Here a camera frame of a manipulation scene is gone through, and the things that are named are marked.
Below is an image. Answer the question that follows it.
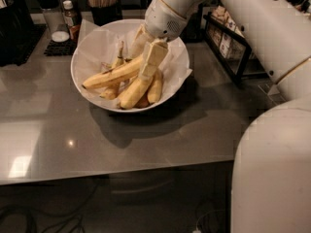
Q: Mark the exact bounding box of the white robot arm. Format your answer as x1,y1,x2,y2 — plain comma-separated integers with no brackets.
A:
145,0,311,233

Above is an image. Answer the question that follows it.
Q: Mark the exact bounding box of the black wire condiment rack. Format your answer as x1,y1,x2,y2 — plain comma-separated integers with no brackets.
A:
202,6,267,83

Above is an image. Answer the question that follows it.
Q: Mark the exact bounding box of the right small banana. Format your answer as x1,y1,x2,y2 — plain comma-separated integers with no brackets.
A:
147,70,163,104

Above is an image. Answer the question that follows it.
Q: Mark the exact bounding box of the black container left edge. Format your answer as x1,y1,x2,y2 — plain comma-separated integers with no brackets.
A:
0,0,34,66

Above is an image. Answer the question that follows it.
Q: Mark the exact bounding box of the left banana with stem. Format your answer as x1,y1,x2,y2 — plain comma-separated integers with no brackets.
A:
100,41,124,100

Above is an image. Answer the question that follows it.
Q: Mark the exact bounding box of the long top banana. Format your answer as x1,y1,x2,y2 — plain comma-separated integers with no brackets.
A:
82,55,143,89

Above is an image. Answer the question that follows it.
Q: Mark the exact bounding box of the brown sauce bottle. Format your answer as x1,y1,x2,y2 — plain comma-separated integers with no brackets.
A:
62,0,81,42

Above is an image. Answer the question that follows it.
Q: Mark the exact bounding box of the white cable on floor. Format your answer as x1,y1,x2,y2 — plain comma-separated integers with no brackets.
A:
191,207,227,233

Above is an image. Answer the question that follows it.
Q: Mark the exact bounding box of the white bowl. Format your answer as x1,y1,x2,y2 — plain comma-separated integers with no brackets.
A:
70,18,190,114

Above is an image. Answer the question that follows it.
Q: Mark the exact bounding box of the white paper liner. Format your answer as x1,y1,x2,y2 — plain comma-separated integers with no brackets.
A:
77,18,193,110

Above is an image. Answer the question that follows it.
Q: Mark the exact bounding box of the black cup of stirrers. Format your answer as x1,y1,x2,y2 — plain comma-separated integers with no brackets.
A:
87,0,122,26

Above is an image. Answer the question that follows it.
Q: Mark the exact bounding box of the middle yellow banana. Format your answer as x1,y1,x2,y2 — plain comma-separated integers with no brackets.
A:
119,78,153,110

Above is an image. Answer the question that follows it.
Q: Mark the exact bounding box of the black rubber mat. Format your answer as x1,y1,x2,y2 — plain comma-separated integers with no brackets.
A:
44,40,77,56

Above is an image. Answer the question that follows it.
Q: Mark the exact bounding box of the clear shaker black lid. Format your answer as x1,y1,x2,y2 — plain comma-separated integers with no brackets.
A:
37,0,64,34

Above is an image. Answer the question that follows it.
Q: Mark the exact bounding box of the brownish bottom banana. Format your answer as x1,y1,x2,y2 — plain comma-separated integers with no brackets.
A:
135,95,150,109

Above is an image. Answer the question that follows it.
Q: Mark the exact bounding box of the small white lid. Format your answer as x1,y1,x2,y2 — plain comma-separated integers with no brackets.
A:
52,31,70,43

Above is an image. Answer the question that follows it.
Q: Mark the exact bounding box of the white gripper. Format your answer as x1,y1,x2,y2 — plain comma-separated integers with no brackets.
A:
128,0,189,80

